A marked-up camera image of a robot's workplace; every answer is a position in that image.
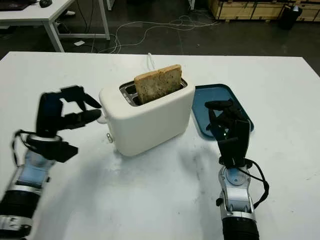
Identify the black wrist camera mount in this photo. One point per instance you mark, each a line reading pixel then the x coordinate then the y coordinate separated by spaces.
pixel 226 152
pixel 57 150

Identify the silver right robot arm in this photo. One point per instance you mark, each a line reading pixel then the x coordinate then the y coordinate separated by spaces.
pixel 237 200

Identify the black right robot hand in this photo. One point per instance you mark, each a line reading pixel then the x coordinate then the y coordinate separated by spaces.
pixel 242 140

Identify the black computer mouse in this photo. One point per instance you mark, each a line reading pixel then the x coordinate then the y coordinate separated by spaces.
pixel 45 2

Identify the brown bread slice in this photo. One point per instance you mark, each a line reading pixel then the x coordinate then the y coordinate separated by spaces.
pixel 157 85

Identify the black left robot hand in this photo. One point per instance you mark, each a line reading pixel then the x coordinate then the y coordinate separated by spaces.
pixel 47 115

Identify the black waste bin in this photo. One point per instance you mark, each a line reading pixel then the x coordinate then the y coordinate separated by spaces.
pixel 289 17

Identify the white table frame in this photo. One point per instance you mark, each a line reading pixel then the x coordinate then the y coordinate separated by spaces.
pixel 191 4

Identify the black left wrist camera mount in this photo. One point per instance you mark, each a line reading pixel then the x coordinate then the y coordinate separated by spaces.
pixel 57 150

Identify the white shoe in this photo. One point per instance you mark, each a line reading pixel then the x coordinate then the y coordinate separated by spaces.
pixel 70 12

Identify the white office desk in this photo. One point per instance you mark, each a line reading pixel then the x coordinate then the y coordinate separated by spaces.
pixel 30 13

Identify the blue plastic tray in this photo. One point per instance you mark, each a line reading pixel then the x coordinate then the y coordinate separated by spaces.
pixel 200 110

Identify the dark desk mat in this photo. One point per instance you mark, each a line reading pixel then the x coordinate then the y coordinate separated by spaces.
pixel 15 3

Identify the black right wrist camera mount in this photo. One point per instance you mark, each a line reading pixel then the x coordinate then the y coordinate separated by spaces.
pixel 226 152

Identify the silver toaster knob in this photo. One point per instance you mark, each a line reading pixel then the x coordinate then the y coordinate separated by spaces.
pixel 109 138

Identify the white paper sheet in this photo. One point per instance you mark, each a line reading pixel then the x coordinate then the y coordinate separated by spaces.
pixel 79 42

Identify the cream two-slot toaster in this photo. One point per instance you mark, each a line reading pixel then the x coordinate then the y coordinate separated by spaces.
pixel 147 127

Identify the stacked wooden crates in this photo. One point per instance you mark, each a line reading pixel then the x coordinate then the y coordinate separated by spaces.
pixel 250 10

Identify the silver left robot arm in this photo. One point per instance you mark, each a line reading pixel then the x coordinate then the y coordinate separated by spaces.
pixel 22 190

